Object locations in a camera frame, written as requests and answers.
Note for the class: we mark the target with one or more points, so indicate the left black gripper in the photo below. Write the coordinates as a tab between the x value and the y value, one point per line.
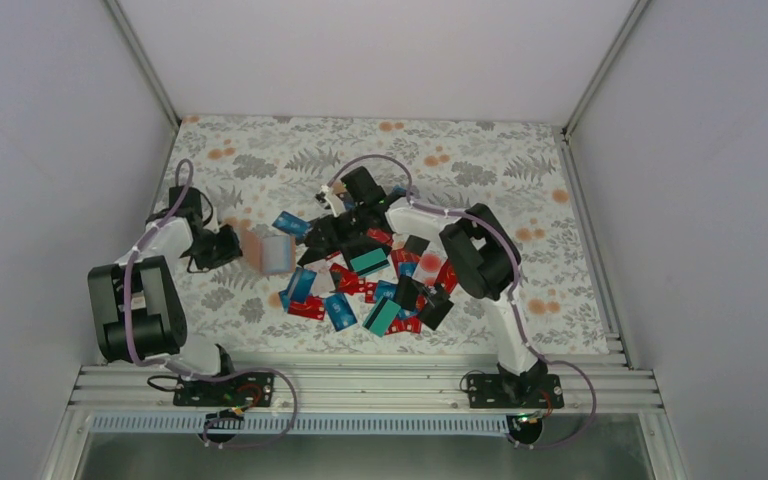
231	251

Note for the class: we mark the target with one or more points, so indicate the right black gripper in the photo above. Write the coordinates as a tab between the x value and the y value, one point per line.
331	233

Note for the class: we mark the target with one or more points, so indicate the teal striped card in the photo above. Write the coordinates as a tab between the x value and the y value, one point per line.
380	318
369	262

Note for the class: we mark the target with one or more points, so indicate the tan leather card holder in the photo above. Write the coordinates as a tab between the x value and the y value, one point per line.
269	255

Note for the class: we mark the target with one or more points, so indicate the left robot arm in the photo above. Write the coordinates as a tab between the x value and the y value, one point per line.
138	314

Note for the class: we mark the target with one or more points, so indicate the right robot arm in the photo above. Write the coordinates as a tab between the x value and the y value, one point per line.
484	259

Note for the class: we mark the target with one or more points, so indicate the white floral card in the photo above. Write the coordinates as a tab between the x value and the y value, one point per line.
323	284

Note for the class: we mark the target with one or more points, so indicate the blue card far left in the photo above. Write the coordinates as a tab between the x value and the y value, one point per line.
292	226

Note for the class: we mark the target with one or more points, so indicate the blue card lower left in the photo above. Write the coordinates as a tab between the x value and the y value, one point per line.
298	288

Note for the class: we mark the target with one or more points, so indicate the red card bottom left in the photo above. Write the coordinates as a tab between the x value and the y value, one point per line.
311	308

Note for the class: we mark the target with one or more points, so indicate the red card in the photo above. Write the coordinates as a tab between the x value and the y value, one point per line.
446	277
407	325
311	308

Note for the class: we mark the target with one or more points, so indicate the black card upper right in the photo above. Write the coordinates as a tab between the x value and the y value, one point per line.
415	245

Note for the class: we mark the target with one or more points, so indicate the black card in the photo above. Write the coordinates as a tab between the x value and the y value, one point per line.
415	245
435	309

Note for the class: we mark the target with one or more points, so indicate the red card bottom centre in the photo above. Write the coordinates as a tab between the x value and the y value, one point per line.
407	325

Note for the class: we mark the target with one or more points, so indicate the red card right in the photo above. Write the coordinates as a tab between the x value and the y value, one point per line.
446	277

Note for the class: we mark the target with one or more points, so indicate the black card bottom right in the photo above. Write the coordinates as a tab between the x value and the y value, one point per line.
435	309

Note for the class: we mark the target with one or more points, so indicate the floral patterned table mat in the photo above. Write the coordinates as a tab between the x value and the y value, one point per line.
368	236

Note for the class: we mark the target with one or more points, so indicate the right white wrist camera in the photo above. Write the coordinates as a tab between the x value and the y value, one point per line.
330	200

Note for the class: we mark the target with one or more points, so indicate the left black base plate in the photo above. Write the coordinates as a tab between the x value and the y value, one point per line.
253	389

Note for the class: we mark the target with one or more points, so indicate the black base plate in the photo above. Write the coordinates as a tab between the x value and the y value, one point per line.
253	389
491	391

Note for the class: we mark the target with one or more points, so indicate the aluminium rail frame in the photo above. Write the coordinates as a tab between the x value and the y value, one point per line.
373	383

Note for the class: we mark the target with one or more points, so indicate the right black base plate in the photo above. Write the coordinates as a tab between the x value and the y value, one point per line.
491	391

